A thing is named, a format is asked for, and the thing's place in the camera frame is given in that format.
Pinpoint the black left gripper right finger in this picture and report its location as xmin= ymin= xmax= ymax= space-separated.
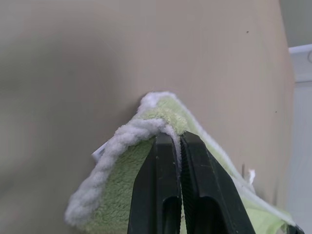
xmin=179 ymin=130 xmax=257 ymax=234

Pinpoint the white cabinet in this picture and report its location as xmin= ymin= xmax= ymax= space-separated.
xmin=285 ymin=43 xmax=312 ymax=222

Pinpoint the green towel with white trim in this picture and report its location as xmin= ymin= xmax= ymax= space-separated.
xmin=64 ymin=91 xmax=298 ymax=234

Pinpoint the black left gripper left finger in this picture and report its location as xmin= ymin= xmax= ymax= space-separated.
xmin=127 ymin=133 xmax=182 ymax=234

